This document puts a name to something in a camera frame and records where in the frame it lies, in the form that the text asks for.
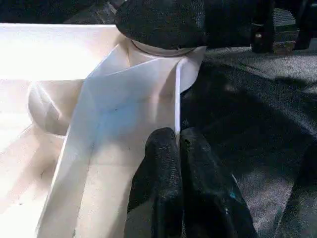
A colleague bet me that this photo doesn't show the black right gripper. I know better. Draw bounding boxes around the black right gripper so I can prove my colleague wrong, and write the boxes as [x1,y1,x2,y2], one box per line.
[114,0,276,53]

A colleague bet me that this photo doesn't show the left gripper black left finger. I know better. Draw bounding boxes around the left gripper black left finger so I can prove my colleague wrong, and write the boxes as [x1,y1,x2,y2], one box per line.
[126,127,185,238]

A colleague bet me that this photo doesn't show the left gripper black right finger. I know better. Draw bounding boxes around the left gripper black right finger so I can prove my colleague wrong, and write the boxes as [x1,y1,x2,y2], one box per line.
[179,127,260,238]

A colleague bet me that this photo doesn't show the white plastic table leg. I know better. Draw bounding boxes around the white plastic table leg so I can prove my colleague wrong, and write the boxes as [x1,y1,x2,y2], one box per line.
[129,38,199,60]

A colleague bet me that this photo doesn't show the white plastic table top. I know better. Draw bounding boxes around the white plastic table top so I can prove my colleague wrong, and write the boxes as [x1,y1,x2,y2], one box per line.
[0,22,207,238]

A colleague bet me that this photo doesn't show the black plastic mat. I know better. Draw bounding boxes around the black plastic mat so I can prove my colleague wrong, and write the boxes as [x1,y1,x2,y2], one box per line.
[0,0,317,238]

